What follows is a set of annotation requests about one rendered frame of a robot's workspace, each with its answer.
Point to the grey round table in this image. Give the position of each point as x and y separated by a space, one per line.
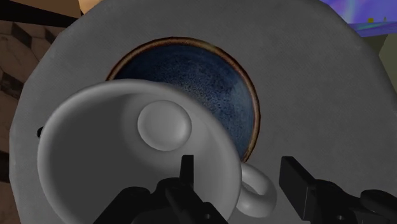
310 93

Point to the dark blue bowl brown rim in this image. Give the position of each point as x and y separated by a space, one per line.
198 80

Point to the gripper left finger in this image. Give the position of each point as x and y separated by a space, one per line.
173 198

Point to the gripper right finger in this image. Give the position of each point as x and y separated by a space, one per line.
313 195

